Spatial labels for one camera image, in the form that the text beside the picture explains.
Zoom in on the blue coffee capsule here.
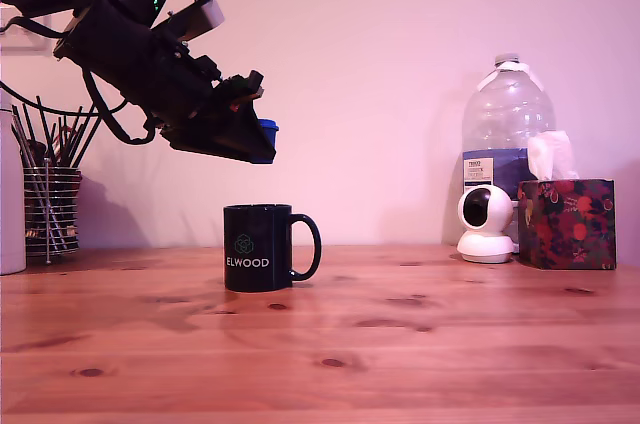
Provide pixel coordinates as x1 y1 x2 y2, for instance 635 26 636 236
256 117 281 166

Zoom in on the black Elwood coffee mug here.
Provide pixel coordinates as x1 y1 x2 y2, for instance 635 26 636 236
223 203 322 294

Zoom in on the black drinking straw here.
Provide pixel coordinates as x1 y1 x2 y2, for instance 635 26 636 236
73 116 103 168
34 95 59 168
20 101 39 145
62 106 84 166
9 103 34 168

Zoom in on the white bottle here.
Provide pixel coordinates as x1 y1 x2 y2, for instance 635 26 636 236
0 91 27 276

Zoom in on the large clear water bottle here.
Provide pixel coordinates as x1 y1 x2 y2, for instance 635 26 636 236
460 52 558 245

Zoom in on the white paper tissue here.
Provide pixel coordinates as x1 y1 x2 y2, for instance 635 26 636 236
527 130 580 183

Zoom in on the dark floral tissue box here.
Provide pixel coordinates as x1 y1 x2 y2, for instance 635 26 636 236
517 177 617 271

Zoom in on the short black cable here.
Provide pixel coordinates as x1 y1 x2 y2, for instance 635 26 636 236
82 68 157 147

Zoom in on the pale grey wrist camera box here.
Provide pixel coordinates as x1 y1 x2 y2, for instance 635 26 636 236
159 0 226 43

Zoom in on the wire basket straw holder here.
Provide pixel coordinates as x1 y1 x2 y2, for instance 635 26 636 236
22 156 82 265

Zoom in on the long black loop cable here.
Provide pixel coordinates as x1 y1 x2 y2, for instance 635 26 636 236
0 79 129 118

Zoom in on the flat black strap cable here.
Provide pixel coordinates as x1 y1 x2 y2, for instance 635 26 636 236
0 16 67 40

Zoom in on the white wall switch plate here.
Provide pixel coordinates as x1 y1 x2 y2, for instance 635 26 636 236
0 3 54 53

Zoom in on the small white round camera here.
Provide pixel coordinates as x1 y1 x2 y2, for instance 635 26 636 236
456 184 516 264

